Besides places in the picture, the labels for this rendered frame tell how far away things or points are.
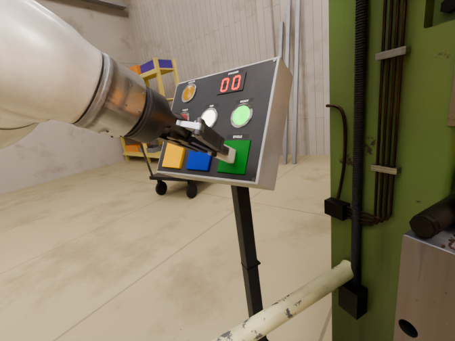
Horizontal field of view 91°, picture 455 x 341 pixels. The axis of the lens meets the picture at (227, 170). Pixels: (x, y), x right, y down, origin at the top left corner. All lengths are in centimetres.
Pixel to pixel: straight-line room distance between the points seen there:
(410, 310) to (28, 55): 53
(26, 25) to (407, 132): 58
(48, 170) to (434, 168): 666
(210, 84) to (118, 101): 38
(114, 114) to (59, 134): 649
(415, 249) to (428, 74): 31
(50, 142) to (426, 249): 668
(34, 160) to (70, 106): 639
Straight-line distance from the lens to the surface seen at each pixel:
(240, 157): 48
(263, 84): 53
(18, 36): 26
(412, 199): 61
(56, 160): 675
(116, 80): 29
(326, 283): 71
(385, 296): 78
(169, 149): 64
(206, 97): 62
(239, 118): 51
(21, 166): 663
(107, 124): 30
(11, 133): 38
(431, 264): 40
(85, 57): 28
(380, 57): 58
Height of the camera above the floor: 111
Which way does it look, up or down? 16 degrees down
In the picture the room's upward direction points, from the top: 8 degrees counter-clockwise
